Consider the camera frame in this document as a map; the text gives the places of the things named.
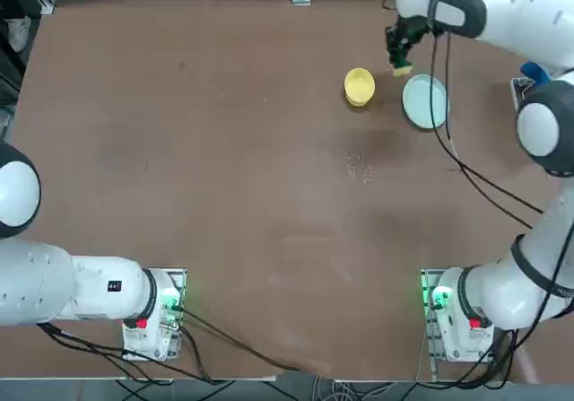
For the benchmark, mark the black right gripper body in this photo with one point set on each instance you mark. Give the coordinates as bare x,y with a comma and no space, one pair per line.
406,31

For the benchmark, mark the green and yellow sponge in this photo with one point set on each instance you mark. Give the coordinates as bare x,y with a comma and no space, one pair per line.
403,70

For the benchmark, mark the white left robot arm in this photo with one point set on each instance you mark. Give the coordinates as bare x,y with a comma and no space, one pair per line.
67,284

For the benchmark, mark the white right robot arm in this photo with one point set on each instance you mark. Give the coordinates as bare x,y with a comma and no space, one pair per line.
515,11

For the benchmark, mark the small yellow dish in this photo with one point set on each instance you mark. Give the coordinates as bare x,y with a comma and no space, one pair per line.
359,86

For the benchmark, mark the pale green round plate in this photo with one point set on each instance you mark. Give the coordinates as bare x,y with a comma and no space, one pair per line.
419,102

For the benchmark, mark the blue cloth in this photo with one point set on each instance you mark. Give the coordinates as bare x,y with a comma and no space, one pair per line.
537,71

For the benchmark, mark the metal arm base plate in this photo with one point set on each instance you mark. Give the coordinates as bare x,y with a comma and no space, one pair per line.
428,329
179,280

